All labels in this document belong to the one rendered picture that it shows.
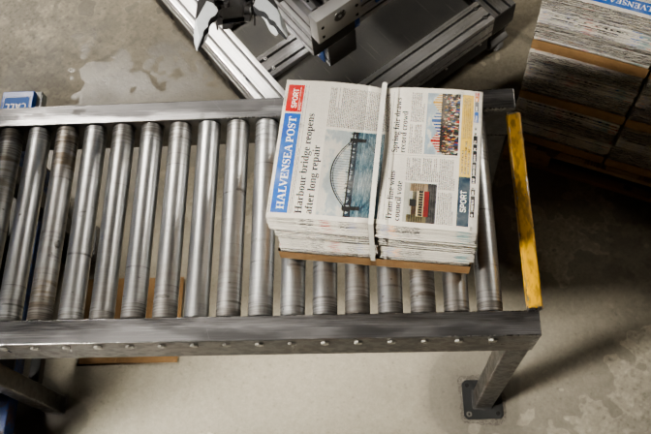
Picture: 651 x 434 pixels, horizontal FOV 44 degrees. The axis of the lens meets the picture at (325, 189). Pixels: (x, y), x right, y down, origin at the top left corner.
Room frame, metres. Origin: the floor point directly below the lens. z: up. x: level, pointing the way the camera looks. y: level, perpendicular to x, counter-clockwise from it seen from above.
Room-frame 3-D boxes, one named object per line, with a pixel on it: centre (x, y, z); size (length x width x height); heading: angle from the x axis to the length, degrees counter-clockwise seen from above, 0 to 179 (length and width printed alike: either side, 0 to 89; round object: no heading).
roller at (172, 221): (0.73, 0.33, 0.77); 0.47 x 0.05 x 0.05; 171
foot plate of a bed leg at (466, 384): (0.37, -0.33, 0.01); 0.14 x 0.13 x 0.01; 171
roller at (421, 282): (0.64, -0.18, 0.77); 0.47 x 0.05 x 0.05; 171
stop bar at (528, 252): (0.60, -0.39, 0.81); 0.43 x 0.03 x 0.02; 171
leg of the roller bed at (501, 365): (0.37, -0.33, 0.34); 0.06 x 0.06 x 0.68; 81
